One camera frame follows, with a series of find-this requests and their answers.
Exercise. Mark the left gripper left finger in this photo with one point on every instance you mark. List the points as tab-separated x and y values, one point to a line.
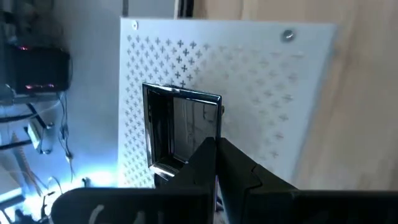
140	208

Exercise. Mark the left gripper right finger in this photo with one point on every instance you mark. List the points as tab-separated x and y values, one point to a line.
280	208

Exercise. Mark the black square mini plate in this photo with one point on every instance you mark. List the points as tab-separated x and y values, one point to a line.
186	124

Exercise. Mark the white perforated metal shelf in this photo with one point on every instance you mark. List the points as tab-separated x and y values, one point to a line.
248	77

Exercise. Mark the black box with red lights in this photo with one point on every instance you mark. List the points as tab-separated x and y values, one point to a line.
37	68

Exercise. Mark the black aluminium rig frame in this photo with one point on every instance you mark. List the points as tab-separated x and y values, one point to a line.
186	7

